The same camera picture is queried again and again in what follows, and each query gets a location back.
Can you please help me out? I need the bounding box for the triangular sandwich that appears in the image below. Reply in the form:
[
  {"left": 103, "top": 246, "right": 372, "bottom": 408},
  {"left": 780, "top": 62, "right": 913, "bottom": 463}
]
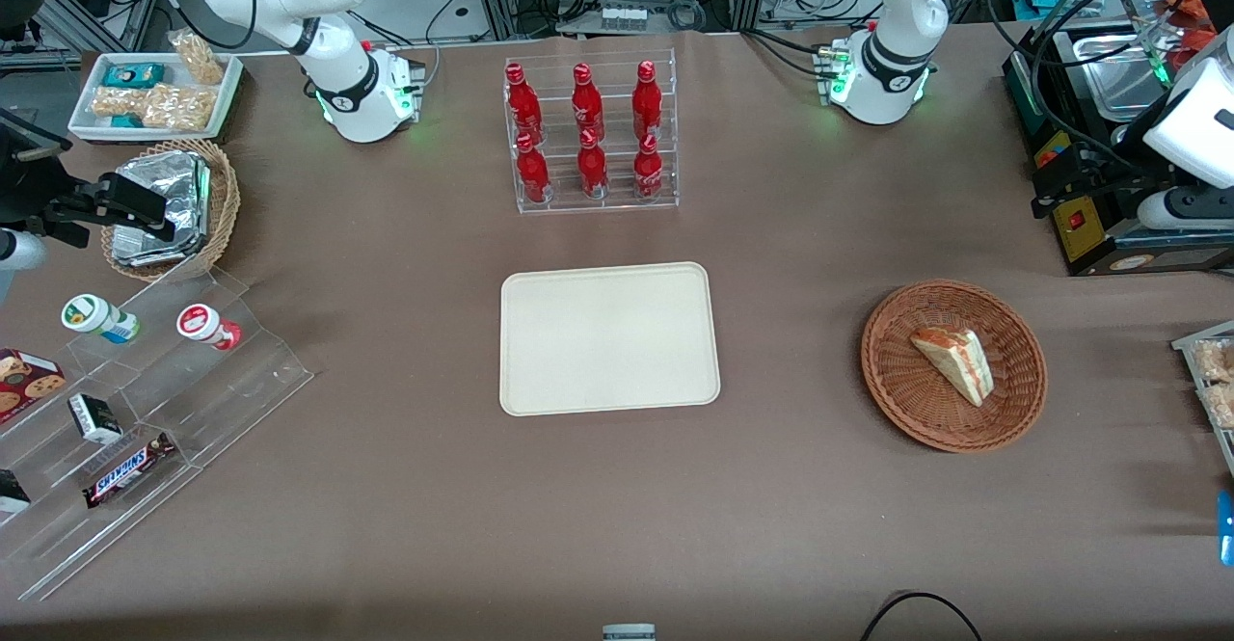
[{"left": 910, "top": 327, "right": 995, "bottom": 408}]

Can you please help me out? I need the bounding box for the tan wicker basket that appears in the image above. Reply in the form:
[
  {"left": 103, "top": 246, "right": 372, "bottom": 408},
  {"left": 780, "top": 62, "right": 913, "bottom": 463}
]
[{"left": 100, "top": 138, "right": 242, "bottom": 283}]

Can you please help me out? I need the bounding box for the white rectangular snack tray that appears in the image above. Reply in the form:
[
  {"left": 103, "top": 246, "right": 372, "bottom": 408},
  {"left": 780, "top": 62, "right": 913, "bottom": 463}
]
[{"left": 67, "top": 51, "right": 244, "bottom": 142}]

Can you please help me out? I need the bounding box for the grey tray with snacks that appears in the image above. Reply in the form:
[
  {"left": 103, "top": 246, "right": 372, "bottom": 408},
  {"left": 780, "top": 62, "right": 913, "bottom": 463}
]
[{"left": 1170, "top": 321, "right": 1234, "bottom": 478}]

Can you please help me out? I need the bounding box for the brown round wicker basket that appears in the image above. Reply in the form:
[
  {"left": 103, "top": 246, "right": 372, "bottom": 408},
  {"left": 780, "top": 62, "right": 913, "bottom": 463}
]
[{"left": 860, "top": 280, "right": 1049, "bottom": 454}]

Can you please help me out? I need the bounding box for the cream rectangular tray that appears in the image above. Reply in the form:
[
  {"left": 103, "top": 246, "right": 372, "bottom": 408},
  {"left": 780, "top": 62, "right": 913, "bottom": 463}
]
[{"left": 498, "top": 261, "right": 722, "bottom": 417}]

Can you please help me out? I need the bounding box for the foil wrapped package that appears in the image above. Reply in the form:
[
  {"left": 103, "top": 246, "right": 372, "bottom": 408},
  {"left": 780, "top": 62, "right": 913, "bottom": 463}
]
[
  {"left": 110, "top": 222, "right": 211, "bottom": 268},
  {"left": 114, "top": 150, "right": 212, "bottom": 237}
]

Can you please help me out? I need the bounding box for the black food warmer appliance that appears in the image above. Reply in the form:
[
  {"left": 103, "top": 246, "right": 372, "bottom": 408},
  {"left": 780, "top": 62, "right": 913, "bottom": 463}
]
[{"left": 1001, "top": 0, "right": 1234, "bottom": 279}]

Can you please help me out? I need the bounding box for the clear bag of nuts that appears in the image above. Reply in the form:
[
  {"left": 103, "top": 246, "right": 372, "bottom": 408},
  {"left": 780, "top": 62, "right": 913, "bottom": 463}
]
[
  {"left": 168, "top": 29, "right": 226, "bottom": 87},
  {"left": 91, "top": 86, "right": 148, "bottom": 120},
  {"left": 142, "top": 84, "right": 217, "bottom": 132}
]

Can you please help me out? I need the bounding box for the green cap yogurt bottle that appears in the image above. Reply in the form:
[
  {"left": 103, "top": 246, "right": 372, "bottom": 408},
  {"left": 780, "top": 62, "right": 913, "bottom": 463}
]
[{"left": 61, "top": 293, "right": 141, "bottom": 345}]

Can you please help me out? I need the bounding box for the red cap yogurt bottle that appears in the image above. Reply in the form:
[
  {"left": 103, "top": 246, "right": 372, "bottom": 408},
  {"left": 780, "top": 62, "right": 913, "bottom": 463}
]
[{"left": 175, "top": 303, "right": 243, "bottom": 352}]

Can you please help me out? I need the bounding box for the steel warmer pan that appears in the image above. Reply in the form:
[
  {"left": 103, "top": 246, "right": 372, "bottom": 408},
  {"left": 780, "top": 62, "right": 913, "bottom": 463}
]
[{"left": 1072, "top": 32, "right": 1175, "bottom": 123}]

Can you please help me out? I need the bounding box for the teal snack box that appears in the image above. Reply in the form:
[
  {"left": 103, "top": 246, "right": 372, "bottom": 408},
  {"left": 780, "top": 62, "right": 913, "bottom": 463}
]
[{"left": 102, "top": 63, "right": 168, "bottom": 91}]

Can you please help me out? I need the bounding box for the red cookie box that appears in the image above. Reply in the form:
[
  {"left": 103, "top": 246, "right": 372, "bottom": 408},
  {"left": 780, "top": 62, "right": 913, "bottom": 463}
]
[{"left": 0, "top": 347, "right": 67, "bottom": 425}]

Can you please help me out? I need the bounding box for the clear acrylic stepped shelf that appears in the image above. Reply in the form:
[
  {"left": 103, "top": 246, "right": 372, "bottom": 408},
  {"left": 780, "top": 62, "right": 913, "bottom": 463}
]
[{"left": 0, "top": 265, "right": 315, "bottom": 603}]

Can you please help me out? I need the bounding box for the small black white box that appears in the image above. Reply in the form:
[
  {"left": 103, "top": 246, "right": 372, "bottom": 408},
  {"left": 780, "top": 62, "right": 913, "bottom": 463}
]
[{"left": 67, "top": 392, "right": 124, "bottom": 446}]

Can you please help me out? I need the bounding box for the snickers chocolate bar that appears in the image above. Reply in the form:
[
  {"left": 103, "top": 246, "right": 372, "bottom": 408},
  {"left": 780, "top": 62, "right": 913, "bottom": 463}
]
[{"left": 81, "top": 431, "right": 178, "bottom": 510}]

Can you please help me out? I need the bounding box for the red cola bottle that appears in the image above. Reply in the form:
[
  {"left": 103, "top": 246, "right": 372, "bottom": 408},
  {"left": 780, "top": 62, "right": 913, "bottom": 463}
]
[
  {"left": 571, "top": 63, "right": 607, "bottom": 143},
  {"left": 632, "top": 132, "right": 667, "bottom": 202},
  {"left": 576, "top": 127, "right": 611, "bottom": 200},
  {"left": 505, "top": 62, "right": 544, "bottom": 147},
  {"left": 515, "top": 132, "right": 553, "bottom": 205},
  {"left": 631, "top": 60, "right": 665, "bottom": 143}
]

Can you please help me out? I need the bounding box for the clear acrylic bottle rack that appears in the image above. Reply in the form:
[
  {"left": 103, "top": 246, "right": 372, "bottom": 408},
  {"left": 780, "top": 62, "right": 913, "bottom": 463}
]
[{"left": 502, "top": 47, "right": 682, "bottom": 217}]

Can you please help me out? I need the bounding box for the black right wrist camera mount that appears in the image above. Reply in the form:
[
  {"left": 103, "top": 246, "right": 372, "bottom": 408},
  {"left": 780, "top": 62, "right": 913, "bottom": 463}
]
[{"left": 0, "top": 109, "right": 119, "bottom": 239}]

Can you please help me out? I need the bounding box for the black cable loop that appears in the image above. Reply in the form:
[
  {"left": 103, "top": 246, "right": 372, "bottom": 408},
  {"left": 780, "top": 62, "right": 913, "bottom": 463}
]
[{"left": 860, "top": 591, "right": 983, "bottom": 641}]

